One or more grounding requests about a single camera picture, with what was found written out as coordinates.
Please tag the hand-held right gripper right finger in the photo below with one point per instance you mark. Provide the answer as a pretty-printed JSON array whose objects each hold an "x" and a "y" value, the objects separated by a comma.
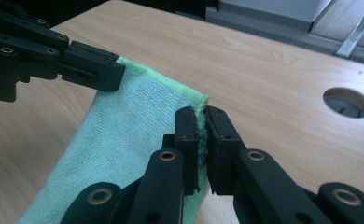
[{"x": 222, "y": 146}]

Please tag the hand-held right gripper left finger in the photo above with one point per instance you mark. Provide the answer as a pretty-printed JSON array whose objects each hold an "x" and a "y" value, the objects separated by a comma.
[{"x": 188, "y": 146}]

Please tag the green microfiber cloth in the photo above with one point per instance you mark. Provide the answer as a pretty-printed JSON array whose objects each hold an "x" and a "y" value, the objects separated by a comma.
[{"x": 124, "y": 130}]

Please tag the white desk frame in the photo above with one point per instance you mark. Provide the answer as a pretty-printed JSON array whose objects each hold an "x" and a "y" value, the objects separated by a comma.
[{"x": 357, "y": 31}]

